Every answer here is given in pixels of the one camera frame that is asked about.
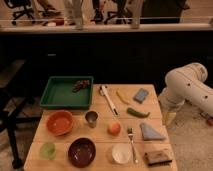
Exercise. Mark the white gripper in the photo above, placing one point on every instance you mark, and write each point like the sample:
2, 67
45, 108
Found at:
169, 113

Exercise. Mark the brown whiteboard eraser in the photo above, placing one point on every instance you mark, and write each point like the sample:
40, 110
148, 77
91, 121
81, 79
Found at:
158, 157

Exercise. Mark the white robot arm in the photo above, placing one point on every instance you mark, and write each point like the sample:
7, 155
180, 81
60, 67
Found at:
186, 83

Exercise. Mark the green plastic tray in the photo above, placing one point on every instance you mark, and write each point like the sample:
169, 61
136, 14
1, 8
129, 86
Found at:
58, 93

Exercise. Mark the blue folded cloth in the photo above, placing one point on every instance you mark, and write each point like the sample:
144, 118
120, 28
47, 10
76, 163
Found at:
149, 133

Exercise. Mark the blue sponge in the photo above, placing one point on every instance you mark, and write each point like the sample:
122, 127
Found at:
141, 95

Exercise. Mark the green chili pepper toy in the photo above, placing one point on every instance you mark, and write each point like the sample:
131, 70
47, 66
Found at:
138, 114

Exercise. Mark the silver fork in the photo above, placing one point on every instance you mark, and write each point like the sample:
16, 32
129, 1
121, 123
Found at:
131, 135

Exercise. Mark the yellow banana toy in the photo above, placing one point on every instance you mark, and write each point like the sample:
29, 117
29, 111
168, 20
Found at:
122, 97

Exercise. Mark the orange fruit toy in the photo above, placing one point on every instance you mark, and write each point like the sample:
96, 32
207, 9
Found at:
114, 128

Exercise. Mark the white small bowl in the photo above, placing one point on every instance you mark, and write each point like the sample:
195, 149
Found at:
121, 153

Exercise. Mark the metal cup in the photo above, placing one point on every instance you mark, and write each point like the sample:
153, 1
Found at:
91, 118

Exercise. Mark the dark grape bunch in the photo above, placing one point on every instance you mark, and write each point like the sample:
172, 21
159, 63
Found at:
81, 84

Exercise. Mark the dark purple bowl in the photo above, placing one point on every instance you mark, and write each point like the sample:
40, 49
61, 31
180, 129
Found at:
82, 152

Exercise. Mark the orange bowl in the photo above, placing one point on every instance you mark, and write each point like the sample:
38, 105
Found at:
60, 122

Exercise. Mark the green small cup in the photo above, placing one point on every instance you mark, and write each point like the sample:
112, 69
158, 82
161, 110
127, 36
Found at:
48, 150

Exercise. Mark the black office chair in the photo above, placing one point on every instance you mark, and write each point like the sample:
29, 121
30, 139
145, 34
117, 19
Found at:
22, 7

